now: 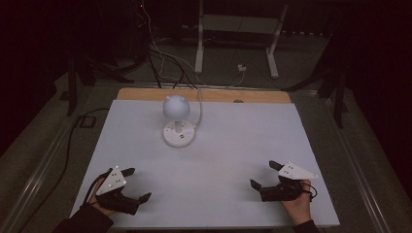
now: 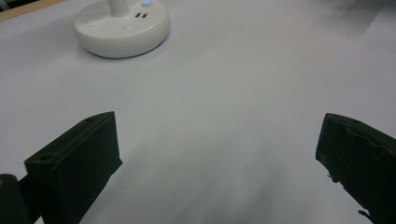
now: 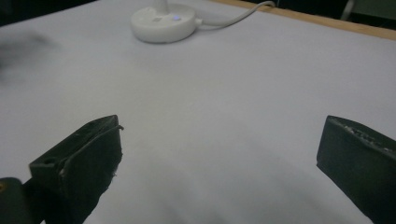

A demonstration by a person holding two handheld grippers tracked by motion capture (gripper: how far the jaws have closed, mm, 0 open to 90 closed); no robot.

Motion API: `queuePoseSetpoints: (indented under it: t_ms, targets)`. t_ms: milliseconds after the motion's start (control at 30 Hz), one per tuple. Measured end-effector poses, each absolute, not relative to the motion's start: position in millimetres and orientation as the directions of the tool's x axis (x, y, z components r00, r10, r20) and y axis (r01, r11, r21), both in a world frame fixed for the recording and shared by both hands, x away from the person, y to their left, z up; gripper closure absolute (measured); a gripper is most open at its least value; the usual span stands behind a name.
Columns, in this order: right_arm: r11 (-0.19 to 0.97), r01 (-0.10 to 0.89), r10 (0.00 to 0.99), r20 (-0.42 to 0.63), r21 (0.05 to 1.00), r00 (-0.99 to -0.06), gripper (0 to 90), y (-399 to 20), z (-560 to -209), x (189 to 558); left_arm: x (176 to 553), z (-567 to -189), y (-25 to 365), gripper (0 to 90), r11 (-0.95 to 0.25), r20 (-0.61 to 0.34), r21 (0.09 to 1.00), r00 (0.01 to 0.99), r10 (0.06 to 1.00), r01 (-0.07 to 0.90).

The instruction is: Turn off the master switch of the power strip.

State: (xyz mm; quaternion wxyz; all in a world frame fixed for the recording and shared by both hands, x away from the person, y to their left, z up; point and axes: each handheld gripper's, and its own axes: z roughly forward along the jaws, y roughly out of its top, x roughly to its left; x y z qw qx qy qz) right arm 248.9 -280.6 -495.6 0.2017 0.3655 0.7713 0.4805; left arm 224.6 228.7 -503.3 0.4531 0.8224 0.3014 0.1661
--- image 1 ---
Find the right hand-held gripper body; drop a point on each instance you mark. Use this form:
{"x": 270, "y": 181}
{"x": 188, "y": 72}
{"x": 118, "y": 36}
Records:
{"x": 281, "y": 192}

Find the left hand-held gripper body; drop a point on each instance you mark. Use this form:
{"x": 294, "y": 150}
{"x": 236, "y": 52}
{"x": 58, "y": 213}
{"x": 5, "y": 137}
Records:
{"x": 111, "y": 183}

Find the person's right hand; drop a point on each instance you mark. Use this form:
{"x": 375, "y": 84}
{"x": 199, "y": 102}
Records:
{"x": 299, "y": 208}

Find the person's left hand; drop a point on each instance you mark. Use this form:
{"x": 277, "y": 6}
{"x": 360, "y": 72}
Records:
{"x": 94, "y": 201}

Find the white table mat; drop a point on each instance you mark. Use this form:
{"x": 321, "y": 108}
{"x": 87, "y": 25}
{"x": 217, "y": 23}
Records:
{"x": 226, "y": 161}

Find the black square floor box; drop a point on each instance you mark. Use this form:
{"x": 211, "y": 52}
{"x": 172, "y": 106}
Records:
{"x": 87, "y": 121}

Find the white round table lamp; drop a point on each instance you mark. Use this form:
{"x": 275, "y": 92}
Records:
{"x": 176, "y": 108}

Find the black stand legs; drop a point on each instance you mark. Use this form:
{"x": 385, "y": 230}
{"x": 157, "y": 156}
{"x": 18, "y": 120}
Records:
{"x": 338, "y": 97}
{"x": 72, "y": 84}

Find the white plug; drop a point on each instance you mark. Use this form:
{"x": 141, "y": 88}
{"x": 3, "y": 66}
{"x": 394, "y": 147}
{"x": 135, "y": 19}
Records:
{"x": 241, "y": 68}

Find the white metal stand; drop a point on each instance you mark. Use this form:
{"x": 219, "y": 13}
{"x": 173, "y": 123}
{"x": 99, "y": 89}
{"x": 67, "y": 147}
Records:
{"x": 199, "y": 48}

